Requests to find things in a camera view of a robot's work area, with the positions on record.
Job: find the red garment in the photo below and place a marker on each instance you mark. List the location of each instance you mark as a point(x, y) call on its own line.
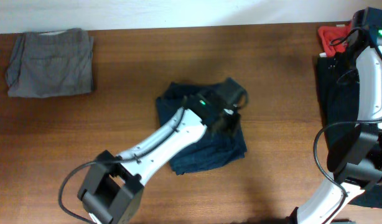
point(330, 33)

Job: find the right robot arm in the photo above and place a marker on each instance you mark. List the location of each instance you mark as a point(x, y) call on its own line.
point(354, 159)

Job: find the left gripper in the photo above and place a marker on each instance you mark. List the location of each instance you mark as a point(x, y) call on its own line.
point(226, 123)

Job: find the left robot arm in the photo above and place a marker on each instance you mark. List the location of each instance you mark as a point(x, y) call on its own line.
point(113, 186)

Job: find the black garment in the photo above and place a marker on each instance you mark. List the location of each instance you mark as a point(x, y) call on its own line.
point(339, 102)

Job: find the navy blue shorts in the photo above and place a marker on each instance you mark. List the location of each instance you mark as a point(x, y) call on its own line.
point(210, 152)

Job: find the folded grey shorts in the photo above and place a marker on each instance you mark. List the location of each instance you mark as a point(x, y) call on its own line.
point(48, 64)

